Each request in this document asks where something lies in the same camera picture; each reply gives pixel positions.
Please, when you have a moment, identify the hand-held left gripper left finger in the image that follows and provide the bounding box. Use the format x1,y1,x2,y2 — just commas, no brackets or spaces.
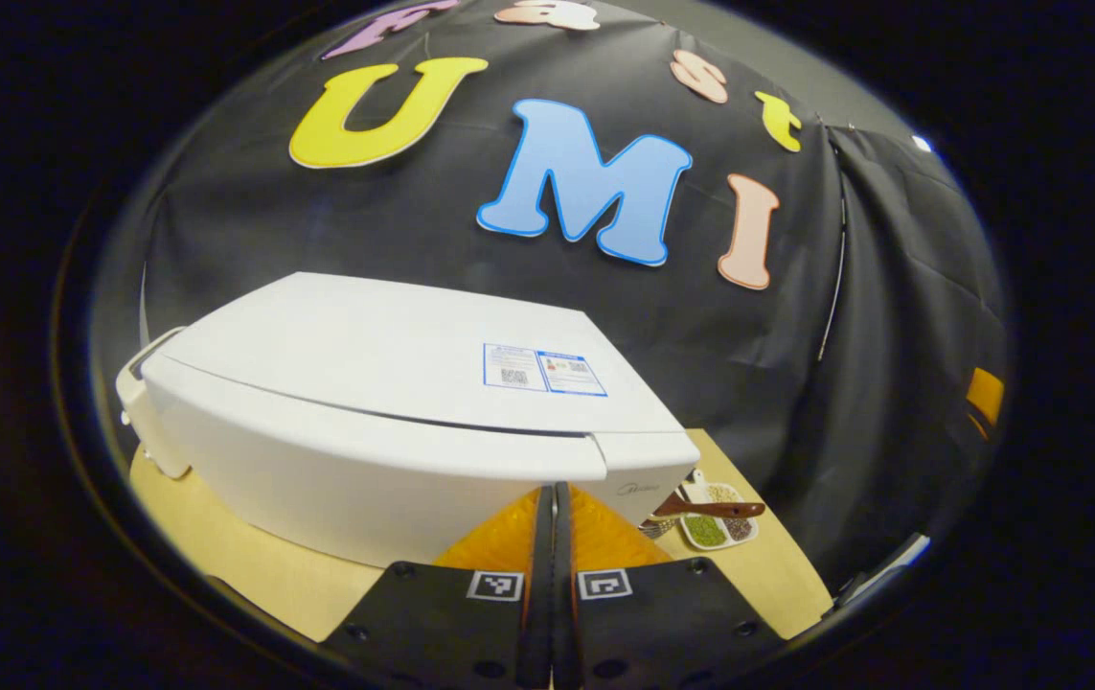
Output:
322,484,548,690

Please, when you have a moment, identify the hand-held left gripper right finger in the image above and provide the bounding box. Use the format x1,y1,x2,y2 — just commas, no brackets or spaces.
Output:
557,482,783,690

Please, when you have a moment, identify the white microwave oven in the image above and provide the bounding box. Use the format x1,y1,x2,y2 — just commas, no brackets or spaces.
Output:
130,271,701,568

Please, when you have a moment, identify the white divided grain dish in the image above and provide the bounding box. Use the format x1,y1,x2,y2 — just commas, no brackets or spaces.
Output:
676,470,761,552

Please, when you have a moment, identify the brown wooden spoon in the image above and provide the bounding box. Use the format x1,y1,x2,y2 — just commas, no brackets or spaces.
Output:
652,494,766,520

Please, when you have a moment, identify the black and white panel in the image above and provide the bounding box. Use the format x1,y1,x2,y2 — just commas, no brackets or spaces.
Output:
834,532,932,610

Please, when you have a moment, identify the black backdrop cloth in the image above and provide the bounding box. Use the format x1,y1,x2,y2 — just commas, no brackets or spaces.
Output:
92,0,1010,595

